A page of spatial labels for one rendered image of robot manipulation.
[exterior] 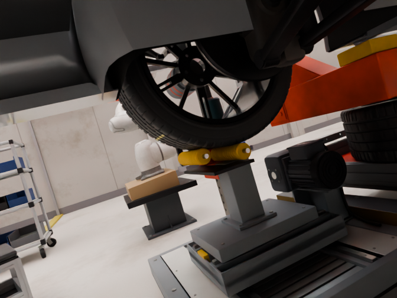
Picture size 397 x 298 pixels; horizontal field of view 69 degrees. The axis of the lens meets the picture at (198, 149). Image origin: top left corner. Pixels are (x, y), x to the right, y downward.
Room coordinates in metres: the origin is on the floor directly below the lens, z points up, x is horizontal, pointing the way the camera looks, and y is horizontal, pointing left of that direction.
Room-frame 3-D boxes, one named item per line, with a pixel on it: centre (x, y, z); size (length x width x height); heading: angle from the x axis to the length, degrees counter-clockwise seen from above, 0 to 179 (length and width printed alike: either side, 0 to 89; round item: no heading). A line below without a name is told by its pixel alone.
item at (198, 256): (1.10, -0.13, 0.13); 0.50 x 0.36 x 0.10; 110
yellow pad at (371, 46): (1.05, -0.69, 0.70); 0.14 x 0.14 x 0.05; 20
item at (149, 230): (2.18, 0.39, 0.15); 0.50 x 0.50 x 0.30; 18
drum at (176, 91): (1.32, -0.03, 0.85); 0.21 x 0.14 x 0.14; 20
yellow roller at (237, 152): (1.09, -0.11, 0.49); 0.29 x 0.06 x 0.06; 20
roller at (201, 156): (1.11, 0.03, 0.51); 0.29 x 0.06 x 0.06; 20
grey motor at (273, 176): (1.20, -0.43, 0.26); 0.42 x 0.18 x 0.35; 20
